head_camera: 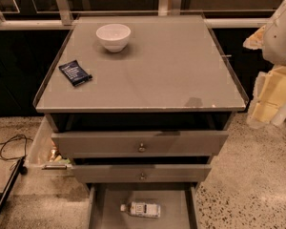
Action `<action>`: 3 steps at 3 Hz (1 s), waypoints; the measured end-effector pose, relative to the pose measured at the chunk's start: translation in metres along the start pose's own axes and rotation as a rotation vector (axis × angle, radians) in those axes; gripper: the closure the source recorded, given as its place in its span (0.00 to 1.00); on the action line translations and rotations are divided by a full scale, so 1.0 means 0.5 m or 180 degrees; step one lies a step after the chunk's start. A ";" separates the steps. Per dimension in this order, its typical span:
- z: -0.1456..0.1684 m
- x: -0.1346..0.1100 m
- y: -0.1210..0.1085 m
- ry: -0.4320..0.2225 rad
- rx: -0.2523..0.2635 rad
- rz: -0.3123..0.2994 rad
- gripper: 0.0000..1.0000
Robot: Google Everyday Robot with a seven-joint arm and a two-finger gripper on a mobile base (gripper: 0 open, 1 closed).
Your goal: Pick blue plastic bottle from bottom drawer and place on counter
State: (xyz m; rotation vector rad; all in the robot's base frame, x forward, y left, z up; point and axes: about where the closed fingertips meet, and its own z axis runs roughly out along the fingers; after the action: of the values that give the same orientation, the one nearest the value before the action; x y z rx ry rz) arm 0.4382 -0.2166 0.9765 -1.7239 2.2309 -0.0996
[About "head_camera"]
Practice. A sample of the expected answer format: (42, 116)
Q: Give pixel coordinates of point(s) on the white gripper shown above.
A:
(280, 42)

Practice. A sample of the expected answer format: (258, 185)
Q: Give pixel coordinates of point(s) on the clear plastic water bottle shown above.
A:
(142, 209)

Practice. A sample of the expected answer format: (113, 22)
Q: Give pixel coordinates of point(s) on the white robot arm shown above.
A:
(274, 38)

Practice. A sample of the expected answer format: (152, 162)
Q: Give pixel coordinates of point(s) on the grey top drawer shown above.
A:
(125, 144)

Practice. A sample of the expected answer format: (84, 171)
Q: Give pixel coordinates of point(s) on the grey drawer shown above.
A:
(131, 173)
(177, 202)
(125, 144)

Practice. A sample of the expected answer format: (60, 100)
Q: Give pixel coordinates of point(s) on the grey drawer cabinet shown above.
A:
(172, 76)

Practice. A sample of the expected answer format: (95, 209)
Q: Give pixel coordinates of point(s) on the grey bottom drawer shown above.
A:
(177, 202)

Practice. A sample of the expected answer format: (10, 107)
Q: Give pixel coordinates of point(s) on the grey middle drawer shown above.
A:
(131, 173)

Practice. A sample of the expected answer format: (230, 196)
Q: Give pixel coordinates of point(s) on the white ceramic bowl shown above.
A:
(114, 37)

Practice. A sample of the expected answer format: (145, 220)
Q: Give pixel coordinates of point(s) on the round metal top knob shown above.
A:
(141, 148)

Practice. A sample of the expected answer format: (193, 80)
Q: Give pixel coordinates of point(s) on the round metal knob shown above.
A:
(141, 148)
(142, 176)

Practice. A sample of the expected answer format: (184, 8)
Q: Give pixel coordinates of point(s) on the round metal middle knob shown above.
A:
(142, 176)

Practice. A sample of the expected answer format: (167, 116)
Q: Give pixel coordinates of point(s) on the dark blue snack packet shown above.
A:
(74, 73)

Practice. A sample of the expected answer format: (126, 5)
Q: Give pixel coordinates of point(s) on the clear plastic storage bin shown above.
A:
(38, 158)

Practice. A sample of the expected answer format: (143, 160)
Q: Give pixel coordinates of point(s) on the black flat floor stand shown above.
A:
(4, 195)

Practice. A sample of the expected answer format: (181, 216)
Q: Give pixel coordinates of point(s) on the metal window frame rail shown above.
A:
(50, 14)

